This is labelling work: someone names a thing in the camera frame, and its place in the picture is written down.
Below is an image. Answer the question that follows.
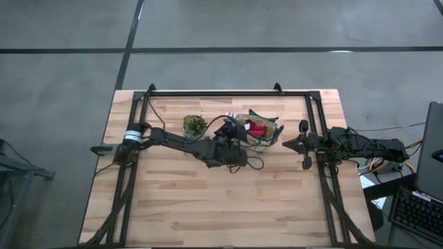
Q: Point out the grey metal stand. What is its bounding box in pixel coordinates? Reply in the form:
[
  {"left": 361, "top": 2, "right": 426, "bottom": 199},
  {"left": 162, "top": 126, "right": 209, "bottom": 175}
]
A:
[{"left": 0, "top": 138, "right": 56, "bottom": 249}]

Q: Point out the beige green gardening bag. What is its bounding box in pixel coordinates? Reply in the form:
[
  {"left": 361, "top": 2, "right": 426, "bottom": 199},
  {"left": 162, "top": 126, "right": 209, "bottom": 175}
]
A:
[{"left": 234, "top": 109, "right": 285, "bottom": 154}]

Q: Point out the black bracket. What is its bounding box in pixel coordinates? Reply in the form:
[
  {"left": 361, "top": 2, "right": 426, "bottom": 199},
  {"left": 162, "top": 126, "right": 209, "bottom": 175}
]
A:
[{"left": 90, "top": 144, "right": 117, "bottom": 156}]

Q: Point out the black keyboard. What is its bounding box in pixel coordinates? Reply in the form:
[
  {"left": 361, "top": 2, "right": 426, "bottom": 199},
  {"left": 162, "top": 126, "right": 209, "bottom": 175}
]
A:
[{"left": 388, "top": 185, "right": 443, "bottom": 247}]

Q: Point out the succulent plant in black pot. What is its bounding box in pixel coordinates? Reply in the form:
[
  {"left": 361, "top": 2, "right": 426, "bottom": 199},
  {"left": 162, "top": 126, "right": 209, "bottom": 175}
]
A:
[{"left": 182, "top": 114, "right": 208, "bottom": 140}]

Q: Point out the red black garden glove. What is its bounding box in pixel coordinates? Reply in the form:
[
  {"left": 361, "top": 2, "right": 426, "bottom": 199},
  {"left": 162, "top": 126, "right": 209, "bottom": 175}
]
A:
[{"left": 246, "top": 119, "right": 269, "bottom": 138}]

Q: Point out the black table frame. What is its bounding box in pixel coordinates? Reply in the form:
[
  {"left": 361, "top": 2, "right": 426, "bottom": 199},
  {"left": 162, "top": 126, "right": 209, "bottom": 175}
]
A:
[{"left": 81, "top": 82, "right": 373, "bottom": 247}]

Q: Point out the white cable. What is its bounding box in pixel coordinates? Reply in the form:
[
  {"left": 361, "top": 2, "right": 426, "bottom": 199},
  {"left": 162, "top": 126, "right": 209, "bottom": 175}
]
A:
[{"left": 352, "top": 120, "right": 426, "bottom": 133}]

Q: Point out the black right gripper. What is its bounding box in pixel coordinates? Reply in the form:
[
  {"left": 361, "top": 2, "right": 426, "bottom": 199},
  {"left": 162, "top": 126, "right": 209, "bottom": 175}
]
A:
[{"left": 282, "top": 119, "right": 328, "bottom": 170}]

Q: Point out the grey laptop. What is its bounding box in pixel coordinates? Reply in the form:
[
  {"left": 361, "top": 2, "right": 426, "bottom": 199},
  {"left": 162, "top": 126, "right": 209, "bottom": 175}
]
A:
[{"left": 414, "top": 100, "right": 443, "bottom": 202}]

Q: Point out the yellow cable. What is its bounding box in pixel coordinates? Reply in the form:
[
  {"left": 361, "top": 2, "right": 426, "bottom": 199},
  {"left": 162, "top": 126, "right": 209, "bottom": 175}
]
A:
[{"left": 359, "top": 138, "right": 424, "bottom": 174}]

